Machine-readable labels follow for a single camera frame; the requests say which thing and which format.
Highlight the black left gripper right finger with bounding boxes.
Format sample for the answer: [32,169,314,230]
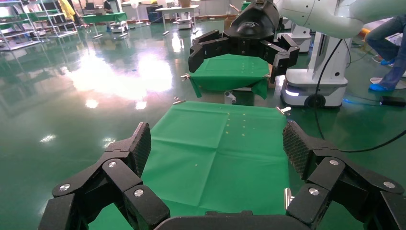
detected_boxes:
[282,120,406,230]

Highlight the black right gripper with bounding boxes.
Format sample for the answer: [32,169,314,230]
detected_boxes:
[188,0,300,84]

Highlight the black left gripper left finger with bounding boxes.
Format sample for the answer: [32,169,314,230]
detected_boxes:
[38,122,171,230]

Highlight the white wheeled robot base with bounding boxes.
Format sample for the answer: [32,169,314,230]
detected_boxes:
[281,32,353,109]
[279,23,312,53]

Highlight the black power adapter box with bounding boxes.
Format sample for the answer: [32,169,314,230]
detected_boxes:
[380,95,406,107]

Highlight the green cloth covered table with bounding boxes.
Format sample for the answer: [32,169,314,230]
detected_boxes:
[189,53,270,100]

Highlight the white work table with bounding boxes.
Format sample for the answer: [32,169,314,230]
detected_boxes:
[155,4,200,35]

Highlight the white standing fan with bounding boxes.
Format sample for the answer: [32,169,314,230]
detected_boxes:
[130,1,144,25]

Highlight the person in blue jeans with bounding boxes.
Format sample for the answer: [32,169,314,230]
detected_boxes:
[364,14,406,92]

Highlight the long green cloth table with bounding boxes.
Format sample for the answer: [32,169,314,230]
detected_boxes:
[83,12,128,39]

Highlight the metal shelf rack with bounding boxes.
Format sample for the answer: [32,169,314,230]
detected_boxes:
[30,0,79,39]
[0,0,42,51]

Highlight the person in yellow clothes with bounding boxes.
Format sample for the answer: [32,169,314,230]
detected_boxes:
[58,0,77,22]

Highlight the black hanging cable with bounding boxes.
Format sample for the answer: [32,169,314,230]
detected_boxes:
[313,38,406,154]

